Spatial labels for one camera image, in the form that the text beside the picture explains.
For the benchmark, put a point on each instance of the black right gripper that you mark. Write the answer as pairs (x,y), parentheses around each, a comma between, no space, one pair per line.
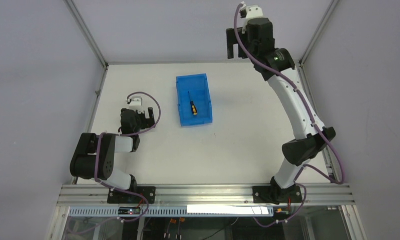
(235,42)

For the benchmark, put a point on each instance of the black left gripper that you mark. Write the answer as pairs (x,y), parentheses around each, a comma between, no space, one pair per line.
(146,118)

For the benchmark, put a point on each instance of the black yellow screwdriver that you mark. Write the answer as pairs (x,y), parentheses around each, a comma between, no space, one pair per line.
(192,105)

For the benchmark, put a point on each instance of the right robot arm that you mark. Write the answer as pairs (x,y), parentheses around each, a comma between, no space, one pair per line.
(311,136)

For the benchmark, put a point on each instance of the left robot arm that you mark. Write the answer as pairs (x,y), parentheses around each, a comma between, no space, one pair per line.
(94,155)

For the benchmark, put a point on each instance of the blue plastic bin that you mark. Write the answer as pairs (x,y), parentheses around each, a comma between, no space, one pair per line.
(197,85)

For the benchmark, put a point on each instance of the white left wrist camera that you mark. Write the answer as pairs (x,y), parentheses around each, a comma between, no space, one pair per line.
(134,103)

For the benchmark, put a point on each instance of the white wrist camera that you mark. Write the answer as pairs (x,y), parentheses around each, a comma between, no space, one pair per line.
(134,103)
(248,12)

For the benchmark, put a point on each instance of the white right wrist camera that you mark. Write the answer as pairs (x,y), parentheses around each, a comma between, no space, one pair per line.
(248,12)

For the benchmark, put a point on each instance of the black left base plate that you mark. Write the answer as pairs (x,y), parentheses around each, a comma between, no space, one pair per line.
(118,197)

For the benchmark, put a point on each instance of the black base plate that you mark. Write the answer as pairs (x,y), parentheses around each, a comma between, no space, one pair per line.
(118,197)
(275,195)

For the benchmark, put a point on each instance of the aluminium frame rail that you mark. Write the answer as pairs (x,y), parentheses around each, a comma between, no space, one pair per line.
(315,194)

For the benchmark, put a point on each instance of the slotted cable duct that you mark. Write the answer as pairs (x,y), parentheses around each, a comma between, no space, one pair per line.
(191,210)

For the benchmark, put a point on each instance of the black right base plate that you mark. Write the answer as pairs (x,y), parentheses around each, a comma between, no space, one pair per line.
(275,195)

